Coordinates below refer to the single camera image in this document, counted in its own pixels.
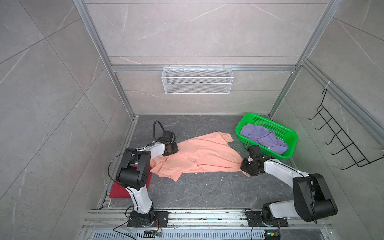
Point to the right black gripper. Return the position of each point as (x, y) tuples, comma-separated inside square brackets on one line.
[(243, 167)]

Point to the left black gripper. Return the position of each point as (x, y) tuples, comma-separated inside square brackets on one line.
[(176, 148)]

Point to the salmon pink t shirt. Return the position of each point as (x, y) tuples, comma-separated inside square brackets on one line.
[(204, 154)]

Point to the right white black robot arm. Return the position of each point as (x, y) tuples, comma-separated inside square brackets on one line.
[(312, 199)]

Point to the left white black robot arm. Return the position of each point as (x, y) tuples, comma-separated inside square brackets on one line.
[(133, 174)]

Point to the purple t shirt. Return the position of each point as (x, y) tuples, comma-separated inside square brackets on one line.
[(264, 137)]

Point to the green plastic laundry basket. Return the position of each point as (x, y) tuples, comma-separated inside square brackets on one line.
[(287, 135)]

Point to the folded dark red t shirt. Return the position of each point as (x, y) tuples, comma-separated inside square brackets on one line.
[(118, 192)]

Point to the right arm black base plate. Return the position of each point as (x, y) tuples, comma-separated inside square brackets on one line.
[(255, 219)]

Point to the white wire mesh shelf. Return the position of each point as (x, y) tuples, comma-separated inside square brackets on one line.
[(197, 80)]

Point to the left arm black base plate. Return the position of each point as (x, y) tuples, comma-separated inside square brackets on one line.
[(159, 219)]

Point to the aluminium frame profiles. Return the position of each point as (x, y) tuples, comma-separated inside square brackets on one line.
[(371, 125)]

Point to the black wire hook rack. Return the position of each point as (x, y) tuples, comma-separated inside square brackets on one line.
[(341, 135)]

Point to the aluminium rail base frame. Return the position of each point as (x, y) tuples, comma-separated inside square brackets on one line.
[(208, 224)]

